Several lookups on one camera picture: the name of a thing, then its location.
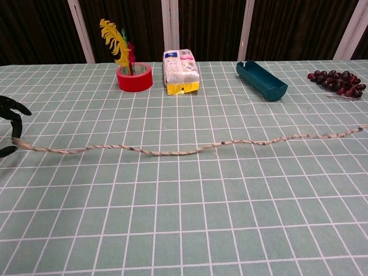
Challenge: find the white tissue packet bundle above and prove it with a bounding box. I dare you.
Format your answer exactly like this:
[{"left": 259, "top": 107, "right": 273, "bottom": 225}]
[{"left": 162, "top": 49, "right": 201, "bottom": 96}]

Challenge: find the teal open box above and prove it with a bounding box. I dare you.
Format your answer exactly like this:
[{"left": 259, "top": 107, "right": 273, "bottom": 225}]
[{"left": 236, "top": 59, "right": 289, "bottom": 102}]

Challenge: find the red artificial flower stem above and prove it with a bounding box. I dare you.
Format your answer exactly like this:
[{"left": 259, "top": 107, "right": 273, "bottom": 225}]
[{"left": 127, "top": 41, "right": 137, "bottom": 76}]

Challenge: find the beige braided rope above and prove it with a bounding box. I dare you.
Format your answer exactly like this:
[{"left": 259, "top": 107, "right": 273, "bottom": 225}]
[{"left": 11, "top": 124, "right": 368, "bottom": 158}]

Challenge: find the yellow paper feather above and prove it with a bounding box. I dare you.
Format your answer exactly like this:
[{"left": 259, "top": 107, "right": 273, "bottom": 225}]
[{"left": 99, "top": 18, "right": 132, "bottom": 68}]

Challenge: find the green checked tablecloth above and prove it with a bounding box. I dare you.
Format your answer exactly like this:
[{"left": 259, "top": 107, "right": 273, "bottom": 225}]
[{"left": 0, "top": 59, "right": 368, "bottom": 276}]

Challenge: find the dark ribbed curtain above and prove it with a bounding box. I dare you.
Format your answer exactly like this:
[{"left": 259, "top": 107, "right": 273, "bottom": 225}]
[{"left": 0, "top": 0, "right": 368, "bottom": 67}]

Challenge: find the red tape roll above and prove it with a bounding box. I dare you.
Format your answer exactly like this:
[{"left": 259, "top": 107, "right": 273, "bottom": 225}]
[{"left": 116, "top": 62, "right": 154, "bottom": 93}]

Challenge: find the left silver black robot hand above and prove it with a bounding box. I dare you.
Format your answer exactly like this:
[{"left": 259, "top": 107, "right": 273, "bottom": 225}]
[{"left": 0, "top": 96, "right": 32, "bottom": 159}]

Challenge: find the dark red grape bunch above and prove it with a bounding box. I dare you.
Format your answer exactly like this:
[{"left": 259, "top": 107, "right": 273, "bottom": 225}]
[{"left": 306, "top": 69, "right": 367, "bottom": 101}]

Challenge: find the white post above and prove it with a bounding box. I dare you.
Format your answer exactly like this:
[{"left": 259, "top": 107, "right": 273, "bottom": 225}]
[
  {"left": 332, "top": 0, "right": 368, "bottom": 60},
  {"left": 237, "top": 0, "right": 256, "bottom": 62},
  {"left": 67, "top": 0, "right": 96, "bottom": 64},
  {"left": 160, "top": 0, "right": 181, "bottom": 55}
]

